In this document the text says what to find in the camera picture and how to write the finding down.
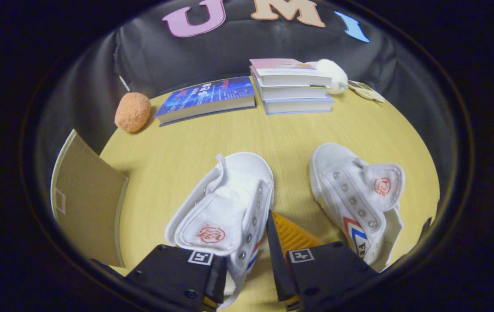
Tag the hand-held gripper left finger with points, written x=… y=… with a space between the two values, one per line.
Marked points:
x=173 y=273

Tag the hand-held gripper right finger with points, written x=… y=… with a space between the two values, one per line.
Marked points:
x=278 y=268

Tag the white canvas shoe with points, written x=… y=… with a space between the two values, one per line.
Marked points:
x=342 y=173
x=221 y=208

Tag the beige fabric storage box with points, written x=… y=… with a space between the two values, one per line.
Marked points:
x=86 y=203

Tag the pale blue cover book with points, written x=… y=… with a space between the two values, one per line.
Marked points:
x=299 y=106

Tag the orange fuzzy ball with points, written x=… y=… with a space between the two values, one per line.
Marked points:
x=132 y=112

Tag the white cover book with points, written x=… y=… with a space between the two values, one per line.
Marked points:
x=290 y=92

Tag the white divided grain tray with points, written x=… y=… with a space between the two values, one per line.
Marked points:
x=366 y=91

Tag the white plush toy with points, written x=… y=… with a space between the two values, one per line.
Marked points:
x=337 y=76

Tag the pink cover book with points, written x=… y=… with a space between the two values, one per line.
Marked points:
x=277 y=65

